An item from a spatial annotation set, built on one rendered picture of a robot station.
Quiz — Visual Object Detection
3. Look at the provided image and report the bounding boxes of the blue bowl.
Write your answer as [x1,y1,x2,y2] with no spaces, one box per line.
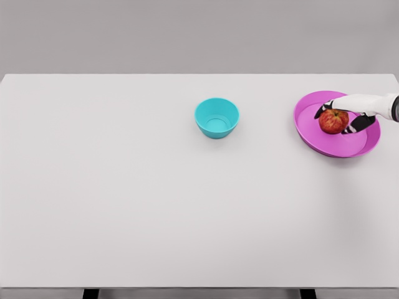
[195,97,241,140]

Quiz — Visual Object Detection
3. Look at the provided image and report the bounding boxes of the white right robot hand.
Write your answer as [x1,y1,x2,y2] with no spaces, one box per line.
[314,94,377,135]

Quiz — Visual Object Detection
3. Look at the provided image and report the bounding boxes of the pink plate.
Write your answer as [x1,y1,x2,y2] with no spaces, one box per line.
[293,90,382,159]

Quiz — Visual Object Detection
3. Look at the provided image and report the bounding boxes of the red apple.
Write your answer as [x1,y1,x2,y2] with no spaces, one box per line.
[318,108,350,135]

